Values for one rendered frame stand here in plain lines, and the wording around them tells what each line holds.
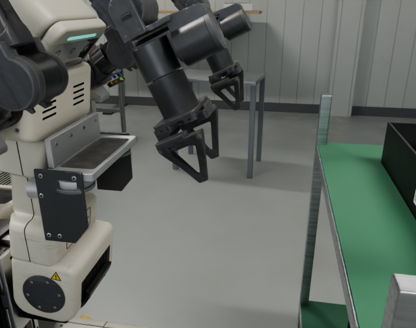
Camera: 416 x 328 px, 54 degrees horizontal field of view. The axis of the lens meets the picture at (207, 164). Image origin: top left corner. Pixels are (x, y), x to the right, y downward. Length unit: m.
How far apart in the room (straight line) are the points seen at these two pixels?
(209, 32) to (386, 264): 0.46
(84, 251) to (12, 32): 0.54
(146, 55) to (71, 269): 0.56
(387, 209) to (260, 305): 1.26
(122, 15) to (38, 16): 0.26
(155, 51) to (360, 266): 0.46
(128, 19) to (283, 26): 4.89
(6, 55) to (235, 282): 1.77
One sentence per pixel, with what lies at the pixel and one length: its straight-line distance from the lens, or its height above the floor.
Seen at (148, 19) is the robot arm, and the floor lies 1.32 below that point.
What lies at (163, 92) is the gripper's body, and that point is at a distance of 0.57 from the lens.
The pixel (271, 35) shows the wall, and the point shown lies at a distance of 5.43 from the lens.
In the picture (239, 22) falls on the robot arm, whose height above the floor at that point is 1.30.
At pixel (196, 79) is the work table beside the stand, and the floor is 0.80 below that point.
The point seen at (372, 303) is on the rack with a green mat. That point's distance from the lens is 0.65.
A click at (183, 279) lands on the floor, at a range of 2.21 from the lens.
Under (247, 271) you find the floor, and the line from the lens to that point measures 2.27.
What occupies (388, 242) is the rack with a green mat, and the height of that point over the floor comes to 0.95.
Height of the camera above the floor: 1.34
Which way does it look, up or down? 22 degrees down
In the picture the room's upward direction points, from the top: straight up
